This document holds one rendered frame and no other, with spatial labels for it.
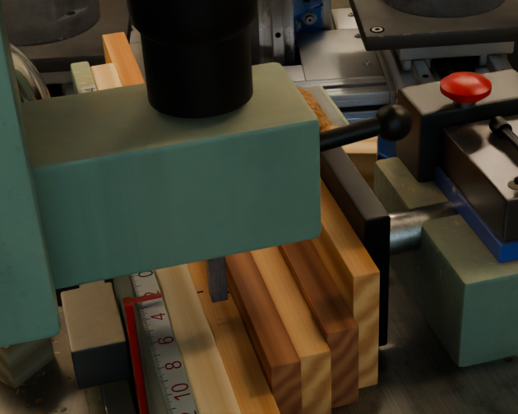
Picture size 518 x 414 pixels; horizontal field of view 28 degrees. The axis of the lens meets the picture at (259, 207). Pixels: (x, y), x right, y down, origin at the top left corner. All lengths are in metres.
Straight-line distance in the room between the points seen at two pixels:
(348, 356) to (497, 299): 0.09
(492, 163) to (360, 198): 0.08
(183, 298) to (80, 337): 0.16
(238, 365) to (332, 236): 0.09
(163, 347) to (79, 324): 0.20
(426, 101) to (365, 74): 0.68
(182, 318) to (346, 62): 0.82
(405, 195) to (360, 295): 0.11
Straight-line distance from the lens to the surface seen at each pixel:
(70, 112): 0.51
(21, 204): 0.44
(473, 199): 0.60
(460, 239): 0.60
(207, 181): 0.49
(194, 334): 0.55
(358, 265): 0.54
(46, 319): 0.47
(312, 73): 1.31
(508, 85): 0.66
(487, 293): 0.57
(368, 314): 0.55
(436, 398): 0.58
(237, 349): 0.55
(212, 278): 0.56
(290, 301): 0.56
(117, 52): 0.89
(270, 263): 0.59
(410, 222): 0.61
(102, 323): 0.72
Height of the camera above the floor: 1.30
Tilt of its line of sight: 33 degrees down
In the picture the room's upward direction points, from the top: 3 degrees counter-clockwise
